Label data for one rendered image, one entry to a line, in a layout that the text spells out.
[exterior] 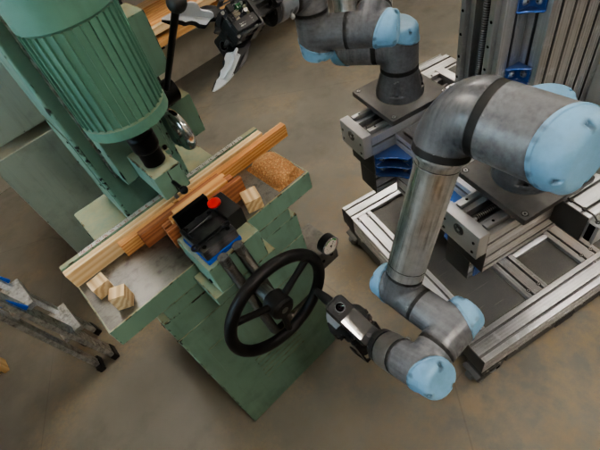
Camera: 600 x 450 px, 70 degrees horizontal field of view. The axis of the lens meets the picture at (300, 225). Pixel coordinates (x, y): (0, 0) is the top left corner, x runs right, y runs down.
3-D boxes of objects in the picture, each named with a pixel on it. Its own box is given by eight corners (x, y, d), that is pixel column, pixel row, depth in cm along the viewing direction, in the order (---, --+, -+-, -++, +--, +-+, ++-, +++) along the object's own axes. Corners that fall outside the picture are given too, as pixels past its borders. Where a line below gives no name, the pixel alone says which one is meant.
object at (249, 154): (129, 256, 105) (120, 246, 102) (125, 252, 106) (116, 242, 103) (287, 136, 123) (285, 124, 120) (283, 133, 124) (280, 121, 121)
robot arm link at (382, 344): (377, 359, 81) (405, 328, 83) (362, 349, 85) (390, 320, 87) (395, 382, 84) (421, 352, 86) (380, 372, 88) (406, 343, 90)
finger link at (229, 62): (216, 80, 76) (230, 35, 78) (210, 93, 82) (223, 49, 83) (233, 87, 77) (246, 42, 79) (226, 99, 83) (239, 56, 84)
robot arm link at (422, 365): (467, 377, 76) (437, 413, 74) (423, 352, 86) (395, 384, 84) (449, 348, 73) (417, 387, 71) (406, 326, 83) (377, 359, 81)
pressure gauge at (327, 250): (326, 262, 128) (321, 246, 122) (317, 256, 130) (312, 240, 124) (340, 249, 130) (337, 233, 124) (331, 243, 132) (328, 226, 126)
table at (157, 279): (141, 375, 91) (128, 363, 86) (85, 293, 108) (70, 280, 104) (338, 202, 111) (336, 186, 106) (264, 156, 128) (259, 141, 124)
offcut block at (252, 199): (264, 206, 107) (261, 196, 104) (249, 213, 106) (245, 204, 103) (258, 195, 110) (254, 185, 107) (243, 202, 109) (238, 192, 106)
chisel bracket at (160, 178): (170, 205, 101) (154, 179, 95) (142, 180, 109) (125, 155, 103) (195, 187, 103) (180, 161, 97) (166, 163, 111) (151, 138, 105)
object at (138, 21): (145, 85, 106) (112, 25, 94) (128, 75, 111) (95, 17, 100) (172, 68, 109) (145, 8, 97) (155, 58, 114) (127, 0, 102)
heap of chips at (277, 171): (279, 192, 109) (276, 181, 106) (245, 170, 117) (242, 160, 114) (304, 171, 112) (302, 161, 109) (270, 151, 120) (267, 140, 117)
